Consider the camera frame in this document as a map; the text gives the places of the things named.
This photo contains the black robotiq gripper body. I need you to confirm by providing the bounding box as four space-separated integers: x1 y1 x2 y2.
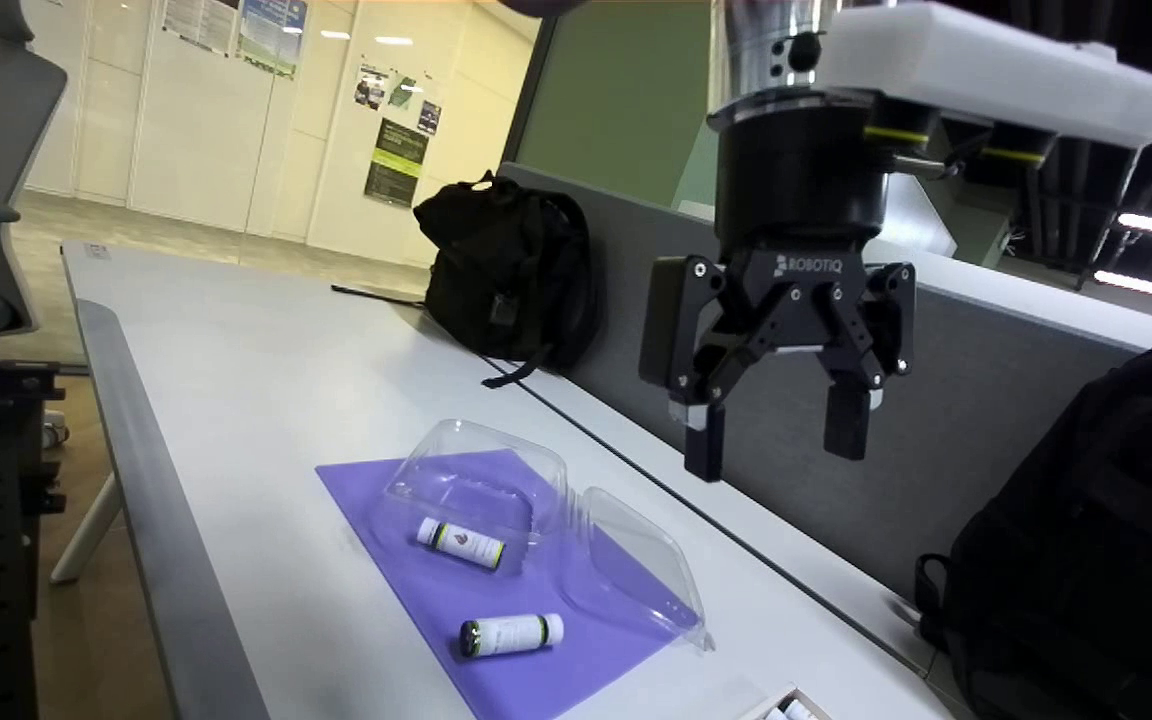
711 92 896 357

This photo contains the clear plastic clamshell container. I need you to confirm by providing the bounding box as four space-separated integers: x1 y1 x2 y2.
381 412 722 656

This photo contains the grey desk divider panel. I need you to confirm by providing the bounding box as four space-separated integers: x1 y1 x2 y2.
500 156 1152 609

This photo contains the black duffel bag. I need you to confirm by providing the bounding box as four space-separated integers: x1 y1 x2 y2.
408 168 601 390

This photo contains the black backpack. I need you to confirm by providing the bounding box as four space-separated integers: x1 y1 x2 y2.
914 323 1152 720

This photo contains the small white bottle dark cap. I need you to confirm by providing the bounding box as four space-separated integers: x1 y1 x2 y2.
451 609 571 665

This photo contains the purple rectangular mat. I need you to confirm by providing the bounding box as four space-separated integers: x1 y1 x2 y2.
313 442 708 720

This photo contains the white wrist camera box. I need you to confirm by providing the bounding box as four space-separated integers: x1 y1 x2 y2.
811 0 1152 179

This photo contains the small wall poster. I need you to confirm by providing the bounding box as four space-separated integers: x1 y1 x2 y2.
414 92 447 141
347 64 397 114

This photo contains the green and black wall poster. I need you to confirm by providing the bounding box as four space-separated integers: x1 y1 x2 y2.
359 114 432 213

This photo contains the large wall poster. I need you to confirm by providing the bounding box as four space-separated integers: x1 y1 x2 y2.
233 0 313 79

